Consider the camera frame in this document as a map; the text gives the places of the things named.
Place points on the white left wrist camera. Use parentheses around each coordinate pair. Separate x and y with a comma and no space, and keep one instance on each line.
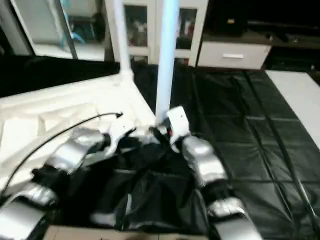
(120,132)

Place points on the black case with yellow label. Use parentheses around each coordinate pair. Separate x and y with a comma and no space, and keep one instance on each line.
(230,20)

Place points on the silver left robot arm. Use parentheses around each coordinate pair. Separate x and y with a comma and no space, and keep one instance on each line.
(70,155)

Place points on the white glass door cabinet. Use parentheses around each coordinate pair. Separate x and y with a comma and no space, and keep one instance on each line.
(145,25)

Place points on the white plastic table leg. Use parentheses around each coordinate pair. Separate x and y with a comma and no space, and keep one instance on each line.
(166,60)
(120,35)

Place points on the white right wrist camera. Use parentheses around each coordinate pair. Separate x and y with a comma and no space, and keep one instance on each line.
(177,122)

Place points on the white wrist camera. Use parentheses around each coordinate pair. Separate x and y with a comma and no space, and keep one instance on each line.
(120,132)
(177,122)

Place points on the black table mat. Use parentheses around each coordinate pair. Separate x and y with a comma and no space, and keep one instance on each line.
(240,125)

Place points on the white drawer unit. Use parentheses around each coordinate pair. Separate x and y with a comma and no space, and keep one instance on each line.
(232,54)

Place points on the white plastic table top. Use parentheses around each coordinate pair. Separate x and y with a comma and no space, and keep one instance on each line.
(50,110)

